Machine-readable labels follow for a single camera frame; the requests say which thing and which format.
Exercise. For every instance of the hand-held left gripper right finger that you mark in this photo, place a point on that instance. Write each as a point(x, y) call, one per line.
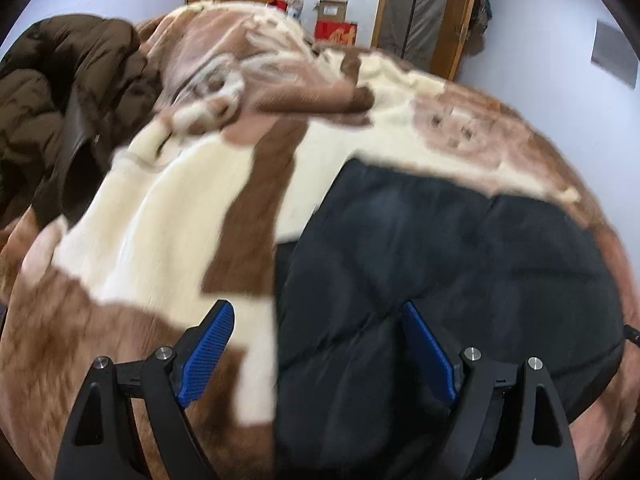
point(430, 355)

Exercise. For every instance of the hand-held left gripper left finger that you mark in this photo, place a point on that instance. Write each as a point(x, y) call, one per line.
point(207, 355)

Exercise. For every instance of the black padded jacket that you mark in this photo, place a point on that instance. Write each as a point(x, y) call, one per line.
point(450, 260)

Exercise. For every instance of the brown and cream printed blanket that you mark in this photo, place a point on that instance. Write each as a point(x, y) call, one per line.
point(165, 220)

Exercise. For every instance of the brown padded jacket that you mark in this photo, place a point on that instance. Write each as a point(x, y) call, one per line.
point(45, 100)

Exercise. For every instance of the red gift box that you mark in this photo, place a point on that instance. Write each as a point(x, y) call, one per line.
point(336, 33)

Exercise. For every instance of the grey door curtain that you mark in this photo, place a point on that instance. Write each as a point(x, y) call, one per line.
point(420, 10)

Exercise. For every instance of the cardboard box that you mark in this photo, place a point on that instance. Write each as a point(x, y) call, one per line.
point(331, 10)

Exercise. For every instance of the wooden door frame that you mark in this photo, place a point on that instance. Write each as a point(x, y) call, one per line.
point(462, 25)

